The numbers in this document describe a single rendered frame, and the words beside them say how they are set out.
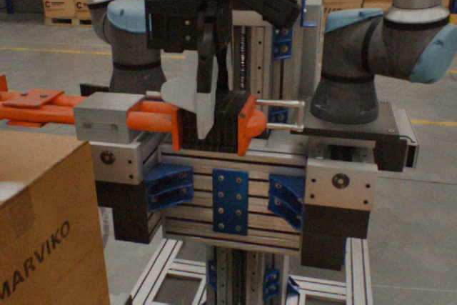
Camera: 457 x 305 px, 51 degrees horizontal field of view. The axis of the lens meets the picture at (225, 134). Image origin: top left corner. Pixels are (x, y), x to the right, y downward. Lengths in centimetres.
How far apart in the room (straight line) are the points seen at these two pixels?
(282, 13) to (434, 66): 49
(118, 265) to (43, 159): 156
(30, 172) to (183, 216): 53
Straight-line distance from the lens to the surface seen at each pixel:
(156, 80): 114
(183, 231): 124
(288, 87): 124
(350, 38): 101
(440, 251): 259
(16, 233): 75
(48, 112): 62
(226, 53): 57
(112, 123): 58
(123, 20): 111
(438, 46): 94
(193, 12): 51
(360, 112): 104
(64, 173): 83
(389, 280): 232
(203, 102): 50
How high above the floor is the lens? 140
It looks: 22 degrees down
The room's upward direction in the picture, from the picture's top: straight up
